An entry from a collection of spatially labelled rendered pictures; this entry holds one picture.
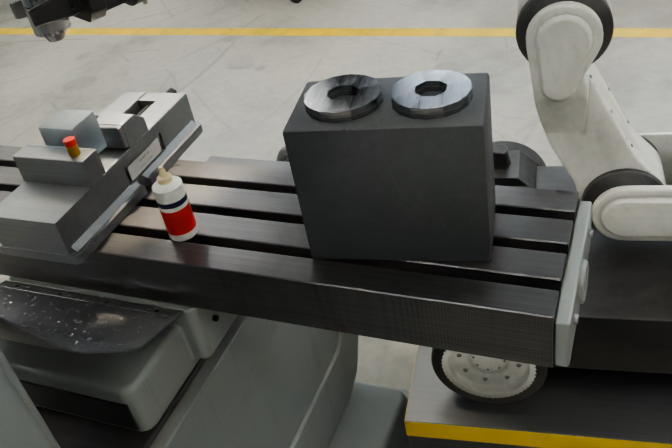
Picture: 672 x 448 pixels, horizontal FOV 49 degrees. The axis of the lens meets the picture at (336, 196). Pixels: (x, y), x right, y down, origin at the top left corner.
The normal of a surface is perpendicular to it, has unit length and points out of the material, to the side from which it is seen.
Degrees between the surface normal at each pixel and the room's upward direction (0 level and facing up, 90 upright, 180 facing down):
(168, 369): 90
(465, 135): 90
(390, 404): 0
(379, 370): 0
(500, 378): 90
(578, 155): 90
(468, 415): 0
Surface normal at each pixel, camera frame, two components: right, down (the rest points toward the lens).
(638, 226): -0.22, 0.59
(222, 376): 0.92, 0.09
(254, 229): -0.16, -0.81
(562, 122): -0.15, 0.88
